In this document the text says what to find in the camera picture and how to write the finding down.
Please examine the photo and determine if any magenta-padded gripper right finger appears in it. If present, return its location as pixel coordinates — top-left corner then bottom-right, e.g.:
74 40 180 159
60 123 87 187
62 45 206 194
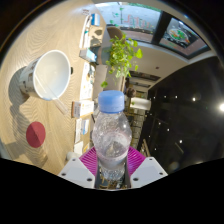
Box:
124 145 169 190

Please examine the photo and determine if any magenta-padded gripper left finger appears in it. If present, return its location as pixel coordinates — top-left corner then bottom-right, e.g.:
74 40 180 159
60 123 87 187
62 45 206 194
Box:
57 146 101 190

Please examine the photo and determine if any clear blue-capped water bottle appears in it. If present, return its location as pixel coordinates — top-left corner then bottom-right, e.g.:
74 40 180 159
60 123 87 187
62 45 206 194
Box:
91 89 133 189

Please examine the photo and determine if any white napkin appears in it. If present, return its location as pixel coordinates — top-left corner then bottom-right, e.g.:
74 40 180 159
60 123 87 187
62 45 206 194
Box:
73 141 84 156

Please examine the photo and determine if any blue white packet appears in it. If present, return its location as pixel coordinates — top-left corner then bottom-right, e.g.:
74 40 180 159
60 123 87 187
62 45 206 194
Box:
74 118 91 145

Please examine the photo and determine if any white orange booklet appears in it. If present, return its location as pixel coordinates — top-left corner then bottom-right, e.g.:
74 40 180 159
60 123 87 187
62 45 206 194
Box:
70 99 95 119

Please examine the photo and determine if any flat round red coaster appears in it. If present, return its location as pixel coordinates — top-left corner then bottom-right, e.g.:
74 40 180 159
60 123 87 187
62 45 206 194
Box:
25 121 47 149

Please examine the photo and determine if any person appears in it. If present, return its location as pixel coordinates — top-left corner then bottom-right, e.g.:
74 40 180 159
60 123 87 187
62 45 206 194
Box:
125 86 137 99

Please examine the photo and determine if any white printed mug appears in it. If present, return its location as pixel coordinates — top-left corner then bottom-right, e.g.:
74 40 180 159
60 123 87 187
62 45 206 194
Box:
18 49 72 102

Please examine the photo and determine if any group of ceiling spotlights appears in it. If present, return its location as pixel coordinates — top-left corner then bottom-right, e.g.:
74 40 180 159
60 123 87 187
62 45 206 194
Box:
163 94 224 144

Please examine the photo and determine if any green potted plant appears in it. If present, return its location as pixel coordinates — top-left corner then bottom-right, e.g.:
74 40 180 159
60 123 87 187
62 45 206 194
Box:
94 33 144 89

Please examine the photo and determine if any light blue small box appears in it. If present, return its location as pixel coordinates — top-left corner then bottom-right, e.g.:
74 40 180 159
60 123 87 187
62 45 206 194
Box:
79 48 98 64

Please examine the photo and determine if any brown heart-cut cardboard stand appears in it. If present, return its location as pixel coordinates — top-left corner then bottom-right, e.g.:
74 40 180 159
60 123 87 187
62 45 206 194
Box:
87 24 104 48

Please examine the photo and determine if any window with painted decorations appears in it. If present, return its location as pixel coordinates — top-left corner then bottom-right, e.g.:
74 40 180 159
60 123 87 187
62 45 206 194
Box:
94 1 213 60

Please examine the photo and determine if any blue white card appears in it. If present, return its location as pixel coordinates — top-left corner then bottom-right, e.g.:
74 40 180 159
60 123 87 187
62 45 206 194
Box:
89 13 101 28

